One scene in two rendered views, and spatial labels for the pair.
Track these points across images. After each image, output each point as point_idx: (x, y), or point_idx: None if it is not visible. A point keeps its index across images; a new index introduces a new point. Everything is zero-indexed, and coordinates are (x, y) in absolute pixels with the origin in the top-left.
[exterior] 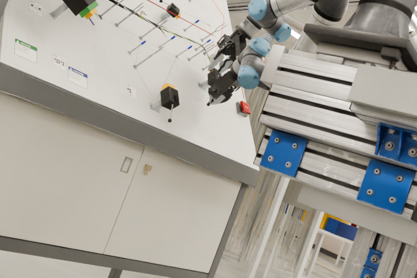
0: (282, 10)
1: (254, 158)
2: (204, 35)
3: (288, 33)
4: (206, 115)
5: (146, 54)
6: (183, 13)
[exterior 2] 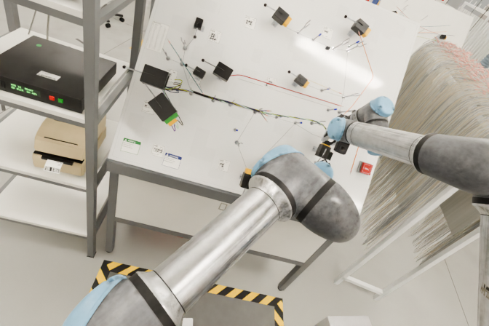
0: (355, 145)
1: None
2: (351, 89)
3: None
4: None
5: (255, 127)
6: (329, 70)
